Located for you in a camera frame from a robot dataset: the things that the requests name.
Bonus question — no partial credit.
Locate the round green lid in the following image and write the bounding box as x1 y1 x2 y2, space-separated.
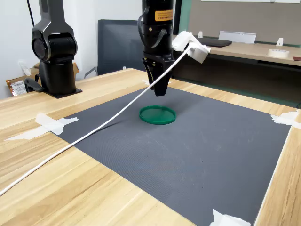
138 105 177 125

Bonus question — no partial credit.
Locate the dark grey office chair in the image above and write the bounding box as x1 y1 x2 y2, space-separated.
84 19 144 80

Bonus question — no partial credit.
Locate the dark grey mat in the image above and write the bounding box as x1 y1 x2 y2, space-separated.
57 86 293 226

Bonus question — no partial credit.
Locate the grey partition panel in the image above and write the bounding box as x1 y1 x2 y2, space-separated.
178 0 301 47

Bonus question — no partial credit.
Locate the pale wooden desk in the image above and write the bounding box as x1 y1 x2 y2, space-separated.
171 34 301 102

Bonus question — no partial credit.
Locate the white tape roll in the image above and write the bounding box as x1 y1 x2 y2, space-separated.
267 48 290 59

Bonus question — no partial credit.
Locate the black table clamp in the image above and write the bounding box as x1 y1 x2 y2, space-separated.
24 78 45 93

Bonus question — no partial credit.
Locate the white plastic wrap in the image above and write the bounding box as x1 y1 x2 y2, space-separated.
18 60 32 76

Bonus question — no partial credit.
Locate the brown cardboard box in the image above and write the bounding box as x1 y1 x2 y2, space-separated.
6 62 80 97

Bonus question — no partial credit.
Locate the silver cable duct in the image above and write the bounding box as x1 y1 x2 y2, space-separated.
218 30 257 45

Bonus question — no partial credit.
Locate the white camera cable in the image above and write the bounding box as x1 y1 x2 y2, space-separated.
0 43 192 197

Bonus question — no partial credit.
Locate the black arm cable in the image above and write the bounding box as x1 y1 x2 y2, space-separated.
25 0 40 82

